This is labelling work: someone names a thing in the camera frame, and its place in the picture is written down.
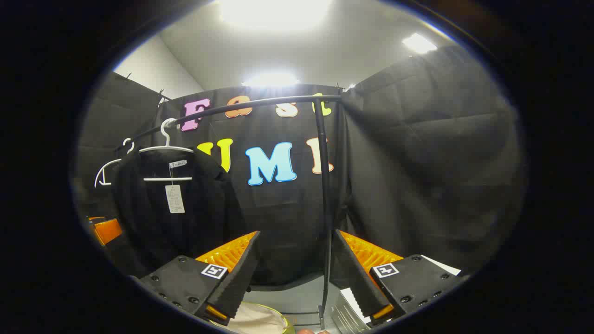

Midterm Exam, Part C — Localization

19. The large ceiling light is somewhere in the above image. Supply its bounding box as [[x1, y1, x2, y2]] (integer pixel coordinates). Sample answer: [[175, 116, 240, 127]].
[[218, 0, 333, 29]]

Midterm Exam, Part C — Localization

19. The black backdrop cloth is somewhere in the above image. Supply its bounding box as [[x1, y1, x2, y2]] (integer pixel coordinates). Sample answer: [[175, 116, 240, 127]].
[[74, 44, 527, 286]]

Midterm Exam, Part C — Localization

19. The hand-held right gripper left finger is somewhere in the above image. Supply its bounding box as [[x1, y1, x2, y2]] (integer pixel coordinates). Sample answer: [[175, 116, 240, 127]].
[[137, 231, 261, 327]]

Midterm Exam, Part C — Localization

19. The small white clothes hanger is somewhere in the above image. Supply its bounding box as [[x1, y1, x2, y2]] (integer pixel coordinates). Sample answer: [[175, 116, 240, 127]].
[[94, 138, 136, 188]]

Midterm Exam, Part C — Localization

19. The small rectangular ceiling light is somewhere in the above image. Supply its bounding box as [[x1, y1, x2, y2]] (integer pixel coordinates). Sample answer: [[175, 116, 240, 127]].
[[402, 33, 438, 54]]

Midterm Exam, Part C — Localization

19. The grey ribbed metal box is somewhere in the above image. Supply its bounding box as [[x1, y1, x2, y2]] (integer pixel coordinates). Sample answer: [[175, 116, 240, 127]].
[[330, 290, 372, 334]]

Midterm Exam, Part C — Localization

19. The ceiling light behind backdrop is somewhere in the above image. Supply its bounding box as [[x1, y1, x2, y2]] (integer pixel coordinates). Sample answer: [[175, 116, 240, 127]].
[[241, 72, 300, 88]]

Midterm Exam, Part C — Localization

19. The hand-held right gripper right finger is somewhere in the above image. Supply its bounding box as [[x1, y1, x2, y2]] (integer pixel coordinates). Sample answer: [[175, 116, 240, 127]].
[[330, 229, 469, 326]]

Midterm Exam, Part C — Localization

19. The black clothes rack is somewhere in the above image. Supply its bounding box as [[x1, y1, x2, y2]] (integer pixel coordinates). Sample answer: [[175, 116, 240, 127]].
[[115, 95, 343, 331]]

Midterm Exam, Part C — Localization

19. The large white clothes hanger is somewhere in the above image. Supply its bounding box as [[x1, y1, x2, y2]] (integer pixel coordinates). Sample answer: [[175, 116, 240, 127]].
[[138, 118, 195, 182]]

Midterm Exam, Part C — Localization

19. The black knit garment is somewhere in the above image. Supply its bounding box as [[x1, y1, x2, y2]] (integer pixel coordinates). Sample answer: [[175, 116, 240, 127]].
[[111, 148, 245, 279]]

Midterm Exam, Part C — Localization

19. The white laundry hamper yellow rim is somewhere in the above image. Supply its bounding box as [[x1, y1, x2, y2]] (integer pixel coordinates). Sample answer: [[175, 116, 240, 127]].
[[209, 301, 295, 334]]

